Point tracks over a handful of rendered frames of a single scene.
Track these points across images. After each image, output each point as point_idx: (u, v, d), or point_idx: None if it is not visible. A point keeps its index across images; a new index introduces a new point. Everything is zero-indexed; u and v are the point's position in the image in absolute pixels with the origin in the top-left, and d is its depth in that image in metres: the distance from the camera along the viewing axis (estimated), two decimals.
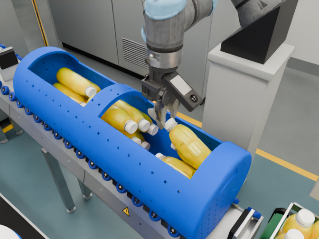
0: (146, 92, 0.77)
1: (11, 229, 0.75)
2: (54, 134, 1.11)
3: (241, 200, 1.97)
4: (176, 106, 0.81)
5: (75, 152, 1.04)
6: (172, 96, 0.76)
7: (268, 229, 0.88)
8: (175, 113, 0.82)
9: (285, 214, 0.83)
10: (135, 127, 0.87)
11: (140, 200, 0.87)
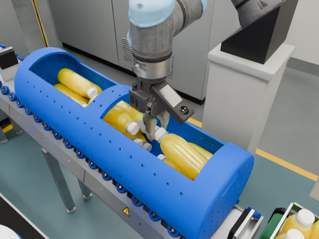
0: (134, 102, 0.72)
1: (11, 229, 0.75)
2: (54, 133, 1.11)
3: (241, 200, 1.97)
4: (167, 116, 0.76)
5: (76, 151, 1.04)
6: (162, 107, 0.71)
7: (268, 229, 0.88)
8: (166, 124, 0.77)
9: (285, 214, 0.83)
10: (136, 128, 0.86)
11: (139, 202, 0.87)
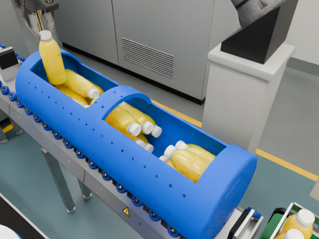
0: (17, 2, 0.88)
1: (11, 229, 0.75)
2: (54, 132, 1.11)
3: (241, 200, 1.97)
4: (49, 17, 0.92)
5: (76, 149, 1.04)
6: (39, 4, 0.87)
7: (268, 229, 0.88)
8: (51, 25, 0.94)
9: (285, 214, 0.83)
10: (138, 130, 0.86)
11: (138, 203, 0.87)
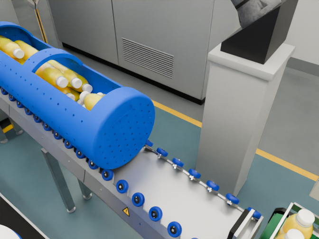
0: None
1: (11, 229, 0.75)
2: None
3: (241, 200, 1.97)
4: None
5: None
6: None
7: (268, 229, 0.88)
8: None
9: (285, 214, 0.83)
10: (65, 82, 1.05)
11: (134, 202, 0.88)
